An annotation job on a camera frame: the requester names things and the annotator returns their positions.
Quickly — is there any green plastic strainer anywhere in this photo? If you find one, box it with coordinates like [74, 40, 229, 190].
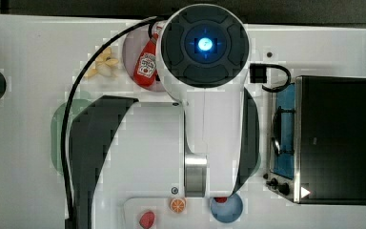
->
[51, 99, 91, 175]

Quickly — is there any blue bowl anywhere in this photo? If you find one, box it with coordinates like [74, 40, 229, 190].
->
[210, 194, 243, 223]

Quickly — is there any red fruit in bowl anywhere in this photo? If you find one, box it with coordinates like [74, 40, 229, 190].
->
[213, 197, 228, 203]

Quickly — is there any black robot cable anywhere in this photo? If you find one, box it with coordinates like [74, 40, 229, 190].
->
[60, 14, 170, 229]

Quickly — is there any black toaster oven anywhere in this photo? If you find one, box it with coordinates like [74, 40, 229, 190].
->
[264, 75, 366, 205]

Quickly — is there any red ketchup bottle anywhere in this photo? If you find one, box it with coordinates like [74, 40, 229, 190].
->
[133, 27, 160, 87]

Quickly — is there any red strawberry toy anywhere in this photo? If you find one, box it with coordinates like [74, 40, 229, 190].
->
[139, 211, 155, 229]

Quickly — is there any peeled banana toy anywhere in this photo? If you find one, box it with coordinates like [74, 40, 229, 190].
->
[84, 47, 119, 78]

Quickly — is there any black oven cable plug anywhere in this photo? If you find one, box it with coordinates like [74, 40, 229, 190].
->
[250, 63, 291, 93]

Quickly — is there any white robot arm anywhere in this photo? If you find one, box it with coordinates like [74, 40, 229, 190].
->
[155, 4, 259, 198]

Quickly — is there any orange slice toy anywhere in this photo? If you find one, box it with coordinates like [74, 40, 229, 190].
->
[170, 198, 187, 214]

